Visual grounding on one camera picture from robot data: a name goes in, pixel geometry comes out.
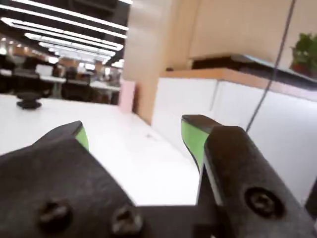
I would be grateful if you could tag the black office chair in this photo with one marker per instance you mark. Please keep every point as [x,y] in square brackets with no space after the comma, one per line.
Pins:
[15,83]
[79,90]

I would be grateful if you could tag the light wood counter top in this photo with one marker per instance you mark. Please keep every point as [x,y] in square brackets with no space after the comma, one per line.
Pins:
[223,73]

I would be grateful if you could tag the black round stand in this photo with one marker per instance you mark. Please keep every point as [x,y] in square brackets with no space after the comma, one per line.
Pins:
[29,100]

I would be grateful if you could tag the green potted plant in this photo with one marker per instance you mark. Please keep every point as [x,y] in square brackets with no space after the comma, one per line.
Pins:
[305,53]

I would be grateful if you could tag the white ceiling light strip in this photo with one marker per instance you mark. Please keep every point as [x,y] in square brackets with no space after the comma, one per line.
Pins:
[109,44]

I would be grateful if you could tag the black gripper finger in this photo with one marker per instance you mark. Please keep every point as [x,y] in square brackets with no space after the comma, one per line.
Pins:
[54,178]
[242,178]

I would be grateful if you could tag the pink box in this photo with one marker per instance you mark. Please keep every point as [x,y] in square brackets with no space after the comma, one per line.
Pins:
[127,96]

